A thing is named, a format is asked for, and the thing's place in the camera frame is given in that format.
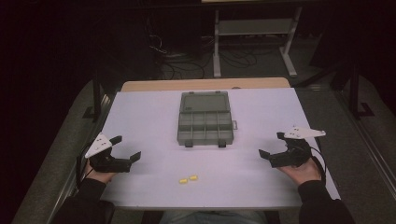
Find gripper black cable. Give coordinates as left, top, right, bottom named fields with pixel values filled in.
left=306, top=145, right=327, bottom=187
left=75, top=142, right=94, bottom=189

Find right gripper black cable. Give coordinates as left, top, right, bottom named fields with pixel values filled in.
left=306, top=145, right=327, bottom=187

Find white metal stand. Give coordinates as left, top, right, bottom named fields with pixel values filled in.
left=212, top=6, right=304, bottom=78

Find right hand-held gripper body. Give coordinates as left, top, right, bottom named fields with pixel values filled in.
left=268, top=125, right=327, bottom=169

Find white table cover sheet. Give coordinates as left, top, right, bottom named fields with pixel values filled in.
left=100, top=87, right=342, bottom=210

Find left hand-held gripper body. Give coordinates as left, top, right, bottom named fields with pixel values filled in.
left=84, top=133, right=133, bottom=174

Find black metal stand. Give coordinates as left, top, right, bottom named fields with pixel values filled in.
left=81, top=73, right=110, bottom=123
left=347, top=63, right=375, bottom=120

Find grey plastic compartment box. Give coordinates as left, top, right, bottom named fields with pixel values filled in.
left=177, top=90, right=239, bottom=148

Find person's right hand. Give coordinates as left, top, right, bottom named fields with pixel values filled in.
left=278, top=157, right=322, bottom=187

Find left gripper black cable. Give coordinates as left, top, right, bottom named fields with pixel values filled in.
left=75, top=142, right=94, bottom=189

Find black cables on floor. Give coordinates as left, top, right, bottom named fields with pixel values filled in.
left=146, top=18, right=269, bottom=80

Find person's left hand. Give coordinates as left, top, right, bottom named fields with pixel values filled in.
left=84, top=161, right=118, bottom=185

